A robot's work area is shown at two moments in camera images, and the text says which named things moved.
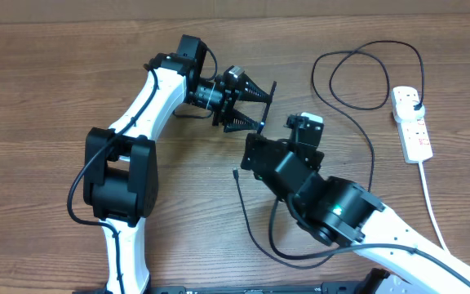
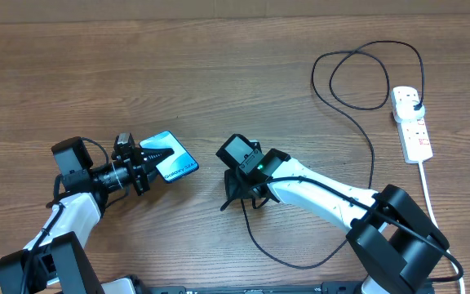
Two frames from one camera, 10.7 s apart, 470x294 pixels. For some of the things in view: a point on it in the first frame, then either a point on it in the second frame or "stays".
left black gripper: (229, 97) -> (139, 168)
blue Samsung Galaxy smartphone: (269, 101) -> (178, 164)
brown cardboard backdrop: (47, 11) stays
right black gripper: (260, 146) -> (236, 182)
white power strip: (412, 131) stays
